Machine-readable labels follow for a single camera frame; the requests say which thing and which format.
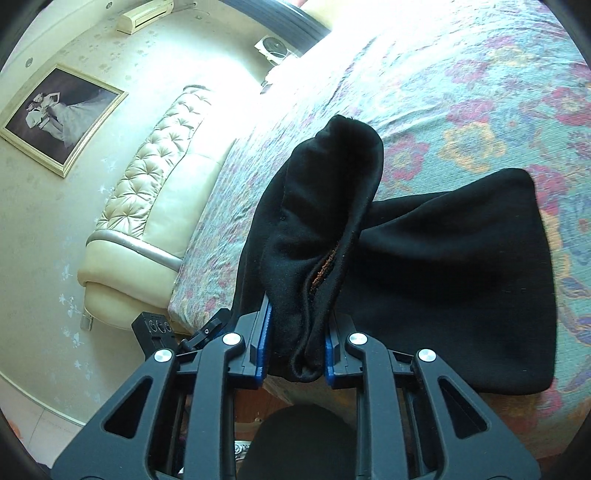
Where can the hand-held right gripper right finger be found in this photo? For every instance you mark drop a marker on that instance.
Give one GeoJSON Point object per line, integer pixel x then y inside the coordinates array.
{"type": "Point", "coordinates": [330, 357]}

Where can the black pants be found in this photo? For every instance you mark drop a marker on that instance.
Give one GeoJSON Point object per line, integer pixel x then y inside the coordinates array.
{"type": "Point", "coordinates": [415, 277]}

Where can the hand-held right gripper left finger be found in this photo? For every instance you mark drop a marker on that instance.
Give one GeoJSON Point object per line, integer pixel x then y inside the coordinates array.
{"type": "Point", "coordinates": [259, 344]}

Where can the white wall air conditioner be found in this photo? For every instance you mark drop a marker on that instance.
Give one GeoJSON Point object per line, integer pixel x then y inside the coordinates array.
{"type": "Point", "coordinates": [143, 16]}

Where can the dark cloth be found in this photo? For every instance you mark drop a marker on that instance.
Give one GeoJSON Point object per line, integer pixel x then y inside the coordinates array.
{"type": "Point", "coordinates": [300, 447]}

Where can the framed wall photograph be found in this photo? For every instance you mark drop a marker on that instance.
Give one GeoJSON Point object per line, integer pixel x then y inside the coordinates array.
{"type": "Point", "coordinates": [60, 117]}

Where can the floral bedspread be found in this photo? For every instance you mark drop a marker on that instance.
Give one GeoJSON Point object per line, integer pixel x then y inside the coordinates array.
{"type": "Point", "coordinates": [461, 92]}

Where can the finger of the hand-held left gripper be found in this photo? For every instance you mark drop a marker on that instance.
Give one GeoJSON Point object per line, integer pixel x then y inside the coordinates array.
{"type": "Point", "coordinates": [212, 325]}

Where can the wall socket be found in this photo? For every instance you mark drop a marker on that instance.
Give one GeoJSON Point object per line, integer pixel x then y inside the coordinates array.
{"type": "Point", "coordinates": [86, 321]}

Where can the beige tufted leather headboard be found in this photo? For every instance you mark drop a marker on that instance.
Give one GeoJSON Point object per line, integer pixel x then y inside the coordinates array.
{"type": "Point", "coordinates": [157, 194]}

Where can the dark blue curtain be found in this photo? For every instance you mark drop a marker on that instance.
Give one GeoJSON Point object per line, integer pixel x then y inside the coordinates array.
{"type": "Point", "coordinates": [295, 21]}

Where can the white desk fan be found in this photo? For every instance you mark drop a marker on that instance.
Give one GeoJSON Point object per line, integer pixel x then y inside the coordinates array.
{"type": "Point", "coordinates": [273, 48]}

